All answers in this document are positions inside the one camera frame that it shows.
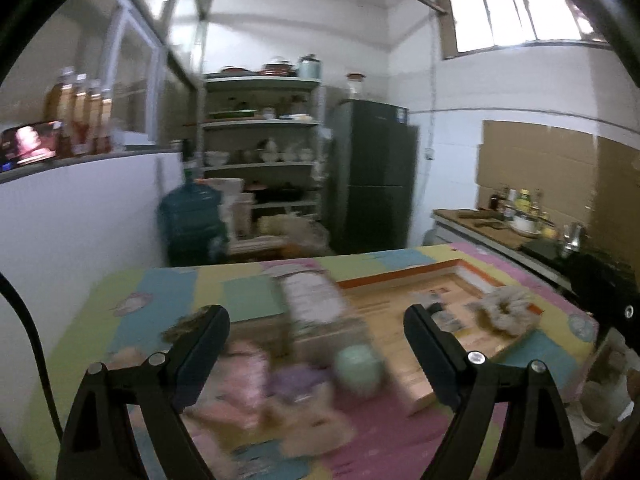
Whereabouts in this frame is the white bowl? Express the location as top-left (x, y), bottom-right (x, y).
top-left (510, 215), bottom-right (543, 237)

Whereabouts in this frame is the white printed packet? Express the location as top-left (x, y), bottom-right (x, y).
top-left (277, 270), bottom-right (351, 326)

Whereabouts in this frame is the beige fluffy scrunchie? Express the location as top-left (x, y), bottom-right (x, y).
top-left (475, 287), bottom-right (543, 333)

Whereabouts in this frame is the blue water jug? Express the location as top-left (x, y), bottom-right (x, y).
top-left (157, 162), bottom-right (231, 266)

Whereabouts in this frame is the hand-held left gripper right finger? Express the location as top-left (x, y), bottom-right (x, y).
top-left (403, 303), bottom-right (584, 480)

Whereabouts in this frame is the black stove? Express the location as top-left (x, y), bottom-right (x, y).
top-left (522, 237), bottom-right (640, 303)

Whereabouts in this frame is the white shelf rack with dishes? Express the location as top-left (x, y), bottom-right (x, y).
top-left (197, 75), bottom-right (326, 256)

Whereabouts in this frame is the tall cardboard wall sheet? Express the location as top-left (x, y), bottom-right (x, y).
top-left (594, 135), bottom-right (640, 273)

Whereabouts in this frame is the beige plush toy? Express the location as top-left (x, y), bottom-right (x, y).
top-left (265, 400), bottom-right (356, 456)

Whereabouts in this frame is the large cardboard wall sheet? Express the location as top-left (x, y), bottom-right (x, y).
top-left (475, 120), bottom-right (599, 216)

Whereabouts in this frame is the window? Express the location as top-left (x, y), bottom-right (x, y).
top-left (434, 0), bottom-right (611, 61)

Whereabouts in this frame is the red pot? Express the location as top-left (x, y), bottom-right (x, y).
top-left (260, 57), bottom-right (296, 77)

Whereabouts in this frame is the plastic bags pile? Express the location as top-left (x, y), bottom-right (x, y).
top-left (257, 212), bottom-right (332, 256)

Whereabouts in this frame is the cardboard box orange rim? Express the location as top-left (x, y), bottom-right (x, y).
top-left (230, 257), bottom-right (546, 417)

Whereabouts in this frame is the group of condiment bottles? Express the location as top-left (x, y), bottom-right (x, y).
top-left (487, 187), bottom-right (558, 238)

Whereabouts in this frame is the amber liquid bottle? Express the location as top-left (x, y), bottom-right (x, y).
top-left (70, 75), bottom-right (92, 156)
top-left (100, 85), bottom-right (116, 153)
top-left (47, 67), bottom-right (76, 158)
top-left (87, 80), bottom-right (104, 155)

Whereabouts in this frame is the kitchen counter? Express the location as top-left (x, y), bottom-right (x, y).
top-left (432, 208), bottom-right (576, 291)

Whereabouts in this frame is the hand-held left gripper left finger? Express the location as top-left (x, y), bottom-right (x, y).
top-left (56, 304), bottom-right (231, 480)

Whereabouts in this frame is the white sack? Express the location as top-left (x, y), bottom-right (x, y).
top-left (220, 180), bottom-right (254, 241)

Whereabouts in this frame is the metal kettle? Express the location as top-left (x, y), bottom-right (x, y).
top-left (560, 222), bottom-right (587, 259)

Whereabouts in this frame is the aluminium window frame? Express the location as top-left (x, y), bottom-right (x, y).
top-left (100, 0), bottom-right (211, 147)

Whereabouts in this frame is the phone with lit screen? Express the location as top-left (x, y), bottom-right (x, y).
top-left (0, 120), bottom-right (66, 168)

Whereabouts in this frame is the black cable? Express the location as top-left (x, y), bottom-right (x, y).
top-left (0, 272), bottom-right (51, 441)

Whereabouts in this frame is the teal pot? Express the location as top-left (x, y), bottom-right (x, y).
top-left (298, 54), bottom-right (322, 80)

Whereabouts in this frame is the dark refrigerator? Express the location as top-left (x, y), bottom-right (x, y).
top-left (325, 100), bottom-right (420, 253)

